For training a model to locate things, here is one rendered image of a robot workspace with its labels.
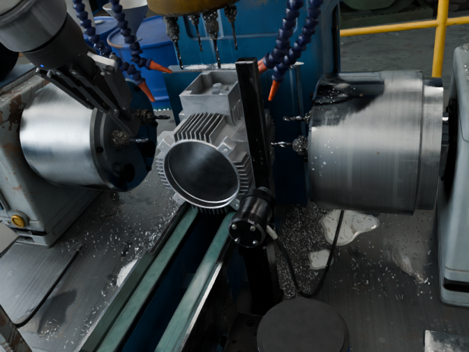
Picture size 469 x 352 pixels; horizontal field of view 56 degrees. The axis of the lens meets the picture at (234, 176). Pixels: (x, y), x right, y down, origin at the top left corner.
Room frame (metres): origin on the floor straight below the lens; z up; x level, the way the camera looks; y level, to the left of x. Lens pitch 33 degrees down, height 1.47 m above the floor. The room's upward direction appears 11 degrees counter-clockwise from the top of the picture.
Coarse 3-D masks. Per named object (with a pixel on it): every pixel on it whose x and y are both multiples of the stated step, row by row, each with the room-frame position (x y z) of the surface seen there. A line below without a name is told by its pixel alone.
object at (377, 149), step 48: (336, 96) 0.64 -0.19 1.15; (384, 96) 0.61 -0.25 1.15; (432, 96) 0.60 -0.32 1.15; (288, 144) 0.68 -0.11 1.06; (336, 144) 0.59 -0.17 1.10; (384, 144) 0.56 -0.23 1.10; (432, 144) 0.54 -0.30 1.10; (336, 192) 0.58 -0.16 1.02; (384, 192) 0.55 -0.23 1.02; (432, 192) 0.53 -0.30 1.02
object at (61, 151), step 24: (48, 96) 0.90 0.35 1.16; (144, 96) 0.98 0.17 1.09; (24, 120) 0.89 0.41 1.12; (48, 120) 0.85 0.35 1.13; (72, 120) 0.82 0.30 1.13; (96, 120) 0.81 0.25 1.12; (144, 120) 0.90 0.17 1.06; (24, 144) 0.87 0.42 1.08; (48, 144) 0.83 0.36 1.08; (72, 144) 0.80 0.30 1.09; (96, 144) 0.79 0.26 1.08; (120, 144) 0.82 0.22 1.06; (144, 144) 0.92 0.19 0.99; (48, 168) 0.83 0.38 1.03; (72, 168) 0.80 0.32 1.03; (96, 168) 0.78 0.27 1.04; (120, 168) 0.82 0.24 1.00; (144, 168) 0.90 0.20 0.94
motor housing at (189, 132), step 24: (192, 120) 0.76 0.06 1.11; (216, 120) 0.75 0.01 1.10; (240, 120) 0.79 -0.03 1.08; (192, 144) 0.85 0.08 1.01; (216, 144) 0.70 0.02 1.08; (168, 168) 0.75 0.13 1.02; (192, 168) 0.80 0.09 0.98; (216, 168) 0.83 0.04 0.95; (240, 168) 0.68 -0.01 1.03; (192, 192) 0.75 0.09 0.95; (216, 192) 0.75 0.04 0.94; (240, 192) 0.68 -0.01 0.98
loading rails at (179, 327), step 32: (192, 224) 0.69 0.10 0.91; (224, 224) 0.67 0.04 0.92; (160, 256) 0.61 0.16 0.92; (192, 256) 0.67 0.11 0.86; (224, 256) 0.58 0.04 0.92; (128, 288) 0.54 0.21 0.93; (160, 288) 0.56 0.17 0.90; (192, 288) 0.52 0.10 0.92; (224, 288) 0.54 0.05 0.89; (96, 320) 0.48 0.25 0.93; (128, 320) 0.48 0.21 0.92; (160, 320) 0.53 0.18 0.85; (192, 320) 0.44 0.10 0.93; (224, 320) 0.51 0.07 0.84
